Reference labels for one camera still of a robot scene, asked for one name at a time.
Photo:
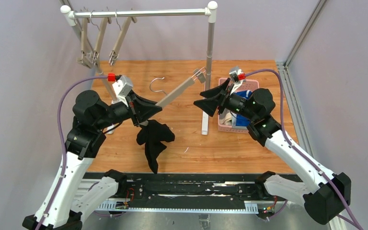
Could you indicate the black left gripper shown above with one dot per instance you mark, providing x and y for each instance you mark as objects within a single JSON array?
[{"x": 133, "y": 108}]

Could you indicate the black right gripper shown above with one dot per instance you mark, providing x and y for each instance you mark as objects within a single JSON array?
[{"x": 223, "y": 101}]

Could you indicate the black underwear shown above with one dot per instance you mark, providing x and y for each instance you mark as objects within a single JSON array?
[{"x": 152, "y": 137}]

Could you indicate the beige hanger with black underwear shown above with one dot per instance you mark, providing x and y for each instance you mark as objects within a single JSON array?
[{"x": 198, "y": 74}]

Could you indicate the blue underwear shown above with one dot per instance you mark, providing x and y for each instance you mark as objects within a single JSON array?
[{"x": 239, "y": 120}]

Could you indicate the beige hanger with blue underwear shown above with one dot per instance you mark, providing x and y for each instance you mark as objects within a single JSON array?
[{"x": 114, "y": 54}]

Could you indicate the beige clip hanger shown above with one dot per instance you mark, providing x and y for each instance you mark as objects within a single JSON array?
[{"x": 99, "y": 39}]

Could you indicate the grey white underwear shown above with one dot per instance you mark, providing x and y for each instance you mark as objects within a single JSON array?
[{"x": 226, "y": 119}]

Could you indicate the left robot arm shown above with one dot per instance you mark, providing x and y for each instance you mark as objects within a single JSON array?
[{"x": 60, "y": 209}]

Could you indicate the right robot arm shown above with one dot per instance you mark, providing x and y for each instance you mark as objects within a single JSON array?
[{"x": 321, "y": 192}]

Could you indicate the empty beige hanger left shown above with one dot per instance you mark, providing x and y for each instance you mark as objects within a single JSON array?
[{"x": 84, "y": 60}]

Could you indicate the pink plastic basket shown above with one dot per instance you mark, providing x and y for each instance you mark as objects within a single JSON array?
[{"x": 251, "y": 85}]

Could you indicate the metal clothes rack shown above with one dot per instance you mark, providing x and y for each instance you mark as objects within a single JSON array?
[{"x": 74, "y": 19}]

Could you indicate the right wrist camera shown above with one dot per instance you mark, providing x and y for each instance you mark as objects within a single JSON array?
[{"x": 237, "y": 76}]

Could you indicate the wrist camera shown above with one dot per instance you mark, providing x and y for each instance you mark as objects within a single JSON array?
[
  {"x": 122, "y": 87},
  {"x": 237, "y": 76}
]

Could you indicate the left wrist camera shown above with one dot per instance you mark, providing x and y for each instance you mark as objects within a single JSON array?
[{"x": 122, "y": 87}]

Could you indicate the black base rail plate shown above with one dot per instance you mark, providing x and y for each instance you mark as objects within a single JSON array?
[{"x": 189, "y": 193}]

